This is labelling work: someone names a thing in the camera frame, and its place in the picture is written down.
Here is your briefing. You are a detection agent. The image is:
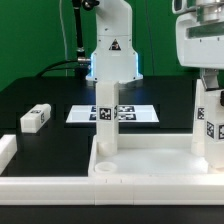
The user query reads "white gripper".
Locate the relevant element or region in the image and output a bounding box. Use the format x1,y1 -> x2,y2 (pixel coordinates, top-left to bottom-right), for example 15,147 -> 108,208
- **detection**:
172,0 -> 224,91

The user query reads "white desk top tray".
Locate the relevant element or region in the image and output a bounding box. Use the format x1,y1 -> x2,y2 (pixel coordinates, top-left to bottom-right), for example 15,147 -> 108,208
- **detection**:
88,134 -> 215,176

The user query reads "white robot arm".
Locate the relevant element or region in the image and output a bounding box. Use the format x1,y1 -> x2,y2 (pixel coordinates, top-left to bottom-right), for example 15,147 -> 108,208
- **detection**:
83,0 -> 224,90

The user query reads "white U-shaped border fence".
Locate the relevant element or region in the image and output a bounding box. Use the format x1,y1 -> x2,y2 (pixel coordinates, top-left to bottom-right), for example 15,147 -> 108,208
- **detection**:
0,135 -> 224,205

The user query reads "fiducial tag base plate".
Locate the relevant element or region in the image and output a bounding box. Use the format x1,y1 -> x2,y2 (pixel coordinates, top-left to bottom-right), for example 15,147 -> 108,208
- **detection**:
66,105 -> 159,123

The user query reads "black cable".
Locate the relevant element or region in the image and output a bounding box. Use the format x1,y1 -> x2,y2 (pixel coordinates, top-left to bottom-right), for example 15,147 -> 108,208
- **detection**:
34,59 -> 88,78

